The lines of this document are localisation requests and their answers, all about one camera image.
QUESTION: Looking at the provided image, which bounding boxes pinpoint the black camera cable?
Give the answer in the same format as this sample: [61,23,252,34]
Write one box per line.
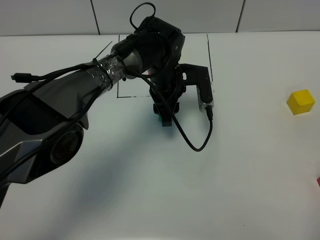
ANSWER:
[129,2,214,152]

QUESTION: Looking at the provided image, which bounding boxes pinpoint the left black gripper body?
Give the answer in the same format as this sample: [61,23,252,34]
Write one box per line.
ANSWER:
[149,64,186,114]

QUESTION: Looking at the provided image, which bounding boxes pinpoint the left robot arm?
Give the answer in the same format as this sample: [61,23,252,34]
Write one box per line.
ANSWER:
[0,16,185,198]

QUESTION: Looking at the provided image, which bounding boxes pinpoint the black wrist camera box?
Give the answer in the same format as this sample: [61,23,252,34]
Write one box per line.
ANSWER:
[180,63,214,112]

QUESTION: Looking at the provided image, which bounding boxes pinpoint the yellow block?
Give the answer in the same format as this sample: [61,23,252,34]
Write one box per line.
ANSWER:
[286,89,316,115]

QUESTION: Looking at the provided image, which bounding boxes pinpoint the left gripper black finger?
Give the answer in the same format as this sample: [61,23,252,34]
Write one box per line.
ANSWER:
[159,111,172,127]

